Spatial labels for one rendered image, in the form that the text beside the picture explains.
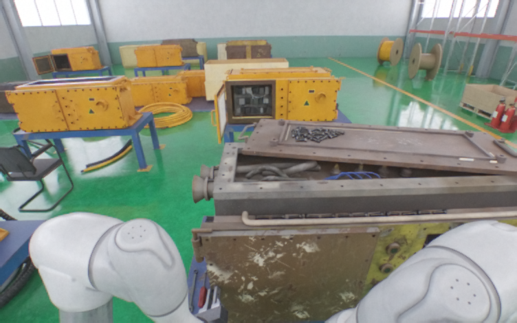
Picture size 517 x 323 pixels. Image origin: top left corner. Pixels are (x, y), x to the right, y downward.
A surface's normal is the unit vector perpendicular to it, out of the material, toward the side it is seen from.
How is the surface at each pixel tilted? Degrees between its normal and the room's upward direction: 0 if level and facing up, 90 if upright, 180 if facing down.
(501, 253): 17
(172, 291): 90
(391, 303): 73
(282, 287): 90
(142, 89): 90
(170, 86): 90
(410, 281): 56
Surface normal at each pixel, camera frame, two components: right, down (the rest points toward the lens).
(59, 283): -0.18, 0.22
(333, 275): 0.01, 0.47
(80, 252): -0.04, -0.33
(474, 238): -0.12, -0.95
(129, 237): 0.12, -0.82
